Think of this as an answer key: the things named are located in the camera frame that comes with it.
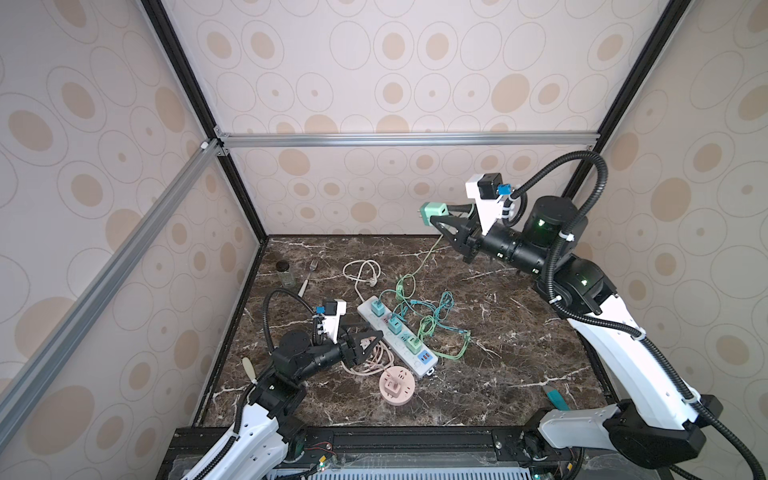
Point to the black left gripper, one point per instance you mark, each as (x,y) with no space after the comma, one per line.
(349,352)

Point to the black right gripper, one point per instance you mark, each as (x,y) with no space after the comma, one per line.
(469,241)

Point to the teal charger plug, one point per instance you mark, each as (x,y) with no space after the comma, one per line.
(378,308)

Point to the pink charger plug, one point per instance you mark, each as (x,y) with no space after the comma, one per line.
(392,386)

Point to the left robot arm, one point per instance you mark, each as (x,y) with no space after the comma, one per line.
(265,432)

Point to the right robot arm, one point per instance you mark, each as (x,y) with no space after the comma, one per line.
(661,422)

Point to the round pink power socket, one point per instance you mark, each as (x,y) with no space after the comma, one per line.
(408,385)

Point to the white colourful power strip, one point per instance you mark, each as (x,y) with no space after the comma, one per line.
(401,340)

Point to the glass spice jar black lid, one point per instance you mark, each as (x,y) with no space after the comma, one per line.
(285,274)

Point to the cream spatula at edge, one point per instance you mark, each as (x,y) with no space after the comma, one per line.
(249,370)

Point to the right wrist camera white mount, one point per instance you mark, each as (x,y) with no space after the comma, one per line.
(490,195)

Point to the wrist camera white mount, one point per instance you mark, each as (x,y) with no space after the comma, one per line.
(490,195)
(328,316)

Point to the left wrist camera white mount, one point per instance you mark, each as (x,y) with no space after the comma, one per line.
(328,316)

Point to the teal handled tool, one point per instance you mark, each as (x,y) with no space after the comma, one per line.
(556,398)

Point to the aluminium frame crossbar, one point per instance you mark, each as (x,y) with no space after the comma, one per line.
(423,139)

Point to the aluminium frame left bar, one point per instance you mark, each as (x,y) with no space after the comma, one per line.
(39,372)

